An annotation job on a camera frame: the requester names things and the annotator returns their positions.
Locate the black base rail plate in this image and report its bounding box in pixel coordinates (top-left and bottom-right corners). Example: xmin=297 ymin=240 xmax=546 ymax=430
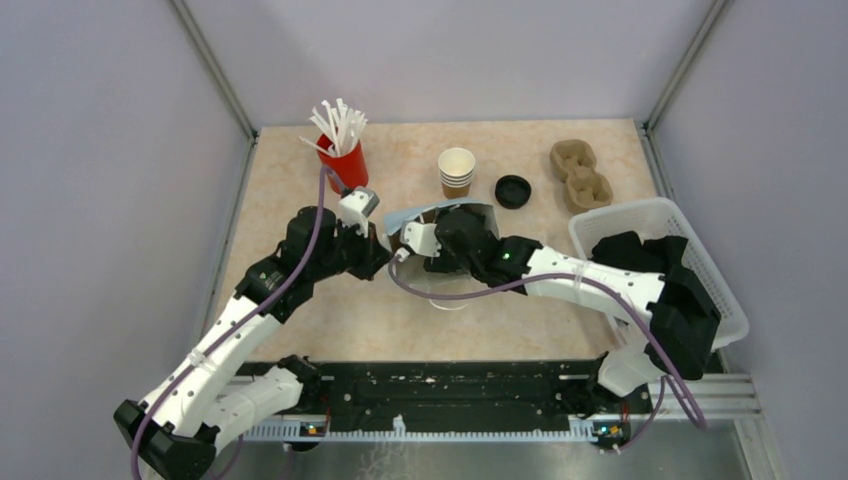
xmin=278 ymin=360 xmax=652 ymax=434

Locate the stack of black lids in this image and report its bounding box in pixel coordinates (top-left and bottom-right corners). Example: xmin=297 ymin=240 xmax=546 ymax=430
xmin=494 ymin=175 xmax=532 ymax=210

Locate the black cloth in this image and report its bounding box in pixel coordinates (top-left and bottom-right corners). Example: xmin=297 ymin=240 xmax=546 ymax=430
xmin=590 ymin=231 xmax=688 ymax=273

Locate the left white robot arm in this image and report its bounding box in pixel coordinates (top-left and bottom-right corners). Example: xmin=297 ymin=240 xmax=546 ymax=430
xmin=114 ymin=206 xmax=390 ymax=479

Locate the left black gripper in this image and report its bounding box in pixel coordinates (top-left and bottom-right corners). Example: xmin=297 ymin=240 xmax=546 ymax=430
xmin=309 ymin=215 xmax=393 ymax=282

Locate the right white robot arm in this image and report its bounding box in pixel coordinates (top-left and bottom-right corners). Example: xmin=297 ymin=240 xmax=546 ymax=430
xmin=401 ymin=207 xmax=721 ymax=412

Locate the red straw holder cup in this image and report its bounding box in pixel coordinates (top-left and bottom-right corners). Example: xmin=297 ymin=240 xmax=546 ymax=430
xmin=317 ymin=142 xmax=369 ymax=189

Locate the stack of paper cups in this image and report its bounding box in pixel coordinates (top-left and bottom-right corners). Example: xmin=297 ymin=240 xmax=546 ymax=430
xmin=437 ymin=147 xmax=476 ymax=200

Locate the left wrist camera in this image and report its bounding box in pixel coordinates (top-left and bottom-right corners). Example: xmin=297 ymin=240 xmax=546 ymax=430
xmin=338 ymin=186 xmax=380 ymax=238

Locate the white plastic basket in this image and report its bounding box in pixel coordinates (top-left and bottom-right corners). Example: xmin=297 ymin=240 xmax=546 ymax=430
xmin=568 ymin=197 xmax=749 ymax=349

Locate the light blue paper bag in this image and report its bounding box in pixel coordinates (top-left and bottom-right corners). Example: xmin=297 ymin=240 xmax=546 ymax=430
xmin=381 ymin=197 xmax=499 ymax=312

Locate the white wrapped straws bundle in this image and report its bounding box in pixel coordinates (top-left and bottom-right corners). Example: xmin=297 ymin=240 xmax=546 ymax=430
xmin=299 ymin=97 xmax=368 ymax=158

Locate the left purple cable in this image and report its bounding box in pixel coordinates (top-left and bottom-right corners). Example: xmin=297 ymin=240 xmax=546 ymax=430
xmin=129 ymin=165 xmax=352 ymax=480

